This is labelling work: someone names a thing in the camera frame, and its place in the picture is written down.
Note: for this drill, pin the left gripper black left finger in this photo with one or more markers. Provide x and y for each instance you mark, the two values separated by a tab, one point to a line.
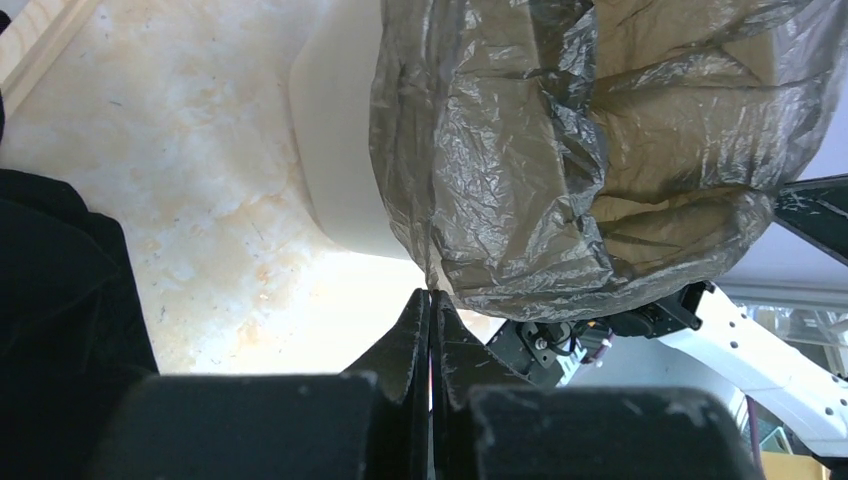
399	362

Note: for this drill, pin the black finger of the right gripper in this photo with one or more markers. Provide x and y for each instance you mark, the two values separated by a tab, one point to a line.
815	210

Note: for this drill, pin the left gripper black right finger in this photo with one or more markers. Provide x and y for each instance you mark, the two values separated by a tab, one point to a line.
462	369

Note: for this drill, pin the dark translucent trash bag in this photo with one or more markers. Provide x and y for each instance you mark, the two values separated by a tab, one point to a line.
567	160

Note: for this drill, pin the beige plastic trash bin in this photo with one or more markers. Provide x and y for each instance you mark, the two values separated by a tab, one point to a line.
329	94

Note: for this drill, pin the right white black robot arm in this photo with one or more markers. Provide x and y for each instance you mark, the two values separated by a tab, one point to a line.
702	322

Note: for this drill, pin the black t-shirt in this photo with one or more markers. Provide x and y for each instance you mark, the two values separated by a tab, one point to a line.
73	337

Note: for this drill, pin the wooden clothes rack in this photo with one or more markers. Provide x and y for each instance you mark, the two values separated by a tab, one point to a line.
33	41

